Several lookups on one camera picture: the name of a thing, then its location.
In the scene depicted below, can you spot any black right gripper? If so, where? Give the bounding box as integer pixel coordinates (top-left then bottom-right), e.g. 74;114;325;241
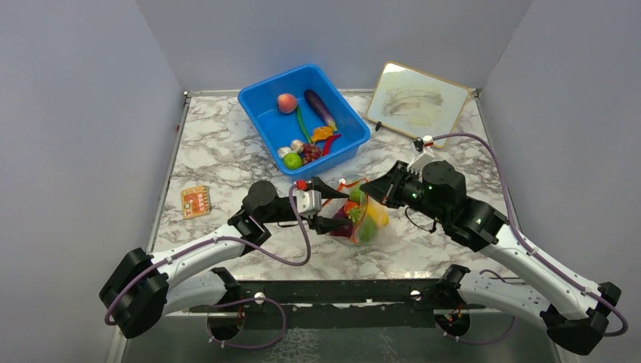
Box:
360;160;448;225

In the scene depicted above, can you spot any green artichoke toy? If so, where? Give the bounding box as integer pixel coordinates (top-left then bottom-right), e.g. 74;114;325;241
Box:
348;185;367;204

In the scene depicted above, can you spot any clear zip bag orange zipper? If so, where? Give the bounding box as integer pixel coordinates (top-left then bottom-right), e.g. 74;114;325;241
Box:
321;175;389;247

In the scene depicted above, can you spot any purple onion toy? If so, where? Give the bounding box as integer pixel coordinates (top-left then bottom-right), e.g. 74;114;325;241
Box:
330;211;354;238

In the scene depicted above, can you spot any green cabbage toy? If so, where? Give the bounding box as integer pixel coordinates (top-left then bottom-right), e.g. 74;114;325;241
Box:
356;217;378;244

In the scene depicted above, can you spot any orange carrot toy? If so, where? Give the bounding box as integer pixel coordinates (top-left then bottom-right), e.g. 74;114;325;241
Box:
343;200;362;223

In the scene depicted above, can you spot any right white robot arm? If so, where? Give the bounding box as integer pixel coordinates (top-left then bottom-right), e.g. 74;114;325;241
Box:
360;161;621;355

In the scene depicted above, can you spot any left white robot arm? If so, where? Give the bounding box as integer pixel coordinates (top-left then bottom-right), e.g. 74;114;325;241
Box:
99;177;348;339

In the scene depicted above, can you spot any green lime toy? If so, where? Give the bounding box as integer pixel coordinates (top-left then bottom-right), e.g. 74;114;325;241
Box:
282;153;304;170

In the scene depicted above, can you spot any red grapes toy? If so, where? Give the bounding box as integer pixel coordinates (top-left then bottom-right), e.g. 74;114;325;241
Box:
301;144;323;165

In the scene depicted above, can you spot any red chili toy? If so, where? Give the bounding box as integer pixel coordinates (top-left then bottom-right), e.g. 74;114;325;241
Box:
322;133;342;157

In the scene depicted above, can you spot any white garlic toy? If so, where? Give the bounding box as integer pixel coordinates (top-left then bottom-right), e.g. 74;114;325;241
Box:
277;139;305;159

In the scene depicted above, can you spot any small orange pepper toy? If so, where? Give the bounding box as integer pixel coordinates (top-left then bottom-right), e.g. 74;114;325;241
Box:
310;126;334;143

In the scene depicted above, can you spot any blue plastic bin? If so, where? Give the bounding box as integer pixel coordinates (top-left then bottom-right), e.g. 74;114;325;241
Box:
237;64;370;182

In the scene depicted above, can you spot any gold framed whiteboard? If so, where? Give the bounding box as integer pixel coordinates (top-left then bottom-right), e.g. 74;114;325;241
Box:
366;61;472;139

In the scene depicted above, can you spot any purple eggplant toy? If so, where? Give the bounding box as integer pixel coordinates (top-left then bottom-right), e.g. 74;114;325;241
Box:
303;89;337;132

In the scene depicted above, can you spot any peach toy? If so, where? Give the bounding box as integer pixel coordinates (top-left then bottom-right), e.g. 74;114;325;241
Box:
277;93;298;114

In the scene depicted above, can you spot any orange card tile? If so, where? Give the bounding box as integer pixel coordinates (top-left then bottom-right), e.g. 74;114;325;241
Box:
180;185;212;219

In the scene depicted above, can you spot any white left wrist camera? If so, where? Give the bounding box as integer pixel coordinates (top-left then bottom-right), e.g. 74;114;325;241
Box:
293;180;323;218

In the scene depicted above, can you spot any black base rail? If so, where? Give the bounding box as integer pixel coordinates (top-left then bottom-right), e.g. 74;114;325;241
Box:
190;278;472;330

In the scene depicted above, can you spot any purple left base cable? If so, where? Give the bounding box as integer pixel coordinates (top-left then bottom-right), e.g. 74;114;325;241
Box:
206;294;289;351

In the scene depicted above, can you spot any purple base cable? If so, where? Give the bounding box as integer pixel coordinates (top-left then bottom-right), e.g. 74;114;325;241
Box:
206;294;289;351
434;300;520;346

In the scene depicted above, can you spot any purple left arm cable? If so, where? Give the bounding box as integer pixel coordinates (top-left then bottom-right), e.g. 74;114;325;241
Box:
104;183;312;327

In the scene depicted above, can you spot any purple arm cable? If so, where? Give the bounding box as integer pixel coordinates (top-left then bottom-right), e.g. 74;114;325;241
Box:
104;183;312;327
418;132;629;337

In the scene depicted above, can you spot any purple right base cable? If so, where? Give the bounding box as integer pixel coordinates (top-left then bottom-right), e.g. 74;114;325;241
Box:
434;300;520;346

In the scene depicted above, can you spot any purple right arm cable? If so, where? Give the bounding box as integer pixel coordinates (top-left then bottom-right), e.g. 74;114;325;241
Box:
418;132;629;337

